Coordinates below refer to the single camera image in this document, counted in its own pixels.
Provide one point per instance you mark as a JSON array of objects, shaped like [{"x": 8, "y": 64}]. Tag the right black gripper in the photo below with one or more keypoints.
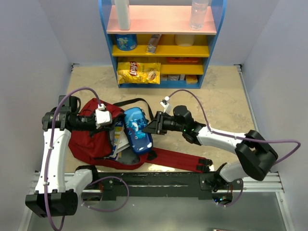
[{"x": 156, "y": 126}]

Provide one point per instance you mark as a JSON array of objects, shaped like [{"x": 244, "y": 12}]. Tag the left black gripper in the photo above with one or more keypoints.
[{"x": 101, "y": 129}]

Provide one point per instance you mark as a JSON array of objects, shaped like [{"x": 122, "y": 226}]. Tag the blue pencil case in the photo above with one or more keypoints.
[{"x": 135, "y": 121}]

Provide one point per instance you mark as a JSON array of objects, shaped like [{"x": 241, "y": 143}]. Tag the white coffee cover book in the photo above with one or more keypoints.
[{"x": 122, "y": 144}]

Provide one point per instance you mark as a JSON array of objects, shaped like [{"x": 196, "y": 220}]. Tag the red backpack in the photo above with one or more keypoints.
[{"x": 96, "y": 148}]

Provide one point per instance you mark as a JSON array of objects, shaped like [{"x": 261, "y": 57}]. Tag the blue Treehouse book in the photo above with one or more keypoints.
[{"x": 115, "y": 137}]

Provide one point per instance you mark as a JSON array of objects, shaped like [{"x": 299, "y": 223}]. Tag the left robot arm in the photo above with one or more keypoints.
[{"x": 53, "y": 195}]

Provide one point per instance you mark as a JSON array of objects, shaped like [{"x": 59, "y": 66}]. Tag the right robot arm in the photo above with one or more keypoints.
[{"x": 255, "y": 155}]

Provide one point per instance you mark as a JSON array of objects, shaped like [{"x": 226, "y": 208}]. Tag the yellow Lays chips bag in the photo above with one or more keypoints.
[{"x": 133, "y": 72}]

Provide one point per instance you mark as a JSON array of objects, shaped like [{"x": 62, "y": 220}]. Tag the white small carton boxes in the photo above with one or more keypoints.
[{"x": 172, "y": 77}]

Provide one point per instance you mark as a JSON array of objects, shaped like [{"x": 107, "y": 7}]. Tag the yellow small box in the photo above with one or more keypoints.
[{"x": 191, "y": 79}]

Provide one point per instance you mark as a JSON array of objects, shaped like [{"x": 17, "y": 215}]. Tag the red flat snack box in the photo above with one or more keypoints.
[{"x": 183, "y": 60}]

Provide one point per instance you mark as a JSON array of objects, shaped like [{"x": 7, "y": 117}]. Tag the brown wrapped snack bar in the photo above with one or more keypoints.
[{"x": 153, "y": 43}]

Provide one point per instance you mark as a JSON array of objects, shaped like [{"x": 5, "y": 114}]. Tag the cream white jar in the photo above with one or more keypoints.
[{"x": 184, "y": 40}]

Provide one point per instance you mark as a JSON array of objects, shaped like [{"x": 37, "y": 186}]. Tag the blue snack canister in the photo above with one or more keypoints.
[{"x": 126, "y": 42}]

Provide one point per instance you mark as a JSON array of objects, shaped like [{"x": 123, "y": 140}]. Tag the blue shelf unit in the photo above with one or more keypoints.
[{"x": 167, "y": 20}]

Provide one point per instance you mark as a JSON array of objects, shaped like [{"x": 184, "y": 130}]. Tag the white tall bottle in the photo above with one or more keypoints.
[{"x": 123, "y": 15}]

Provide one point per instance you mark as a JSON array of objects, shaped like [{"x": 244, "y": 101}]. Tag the clear plastic water bottle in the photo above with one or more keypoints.
[{"x": 198, "y": 13}]

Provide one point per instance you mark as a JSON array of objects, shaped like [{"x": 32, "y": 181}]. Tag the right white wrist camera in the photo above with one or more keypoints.
[{"x": 166, "y": 104}]

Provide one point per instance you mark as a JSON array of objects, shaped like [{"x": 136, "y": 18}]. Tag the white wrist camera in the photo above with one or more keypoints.
[
  {"x": 166, "y": 104},
  {"x": 102, "y": 116}
]

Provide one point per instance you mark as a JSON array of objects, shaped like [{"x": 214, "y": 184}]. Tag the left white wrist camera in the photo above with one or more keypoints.
[{"x": 102, "y": 116}]

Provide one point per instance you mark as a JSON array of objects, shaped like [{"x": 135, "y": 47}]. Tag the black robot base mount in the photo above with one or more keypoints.
[{"x": 158, "y": 184}]

